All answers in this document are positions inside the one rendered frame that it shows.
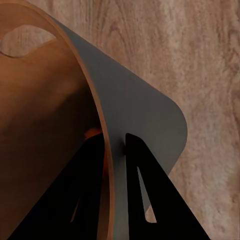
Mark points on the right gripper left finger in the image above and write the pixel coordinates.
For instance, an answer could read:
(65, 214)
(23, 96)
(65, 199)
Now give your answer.
(81, 179)

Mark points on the trash can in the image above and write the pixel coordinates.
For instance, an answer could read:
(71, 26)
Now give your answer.
(60, 90)

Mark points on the can of soda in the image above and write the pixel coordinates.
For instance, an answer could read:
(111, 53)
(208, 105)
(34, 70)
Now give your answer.
(90, 134)

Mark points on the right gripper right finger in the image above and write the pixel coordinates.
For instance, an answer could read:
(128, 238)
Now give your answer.
(175, 221)

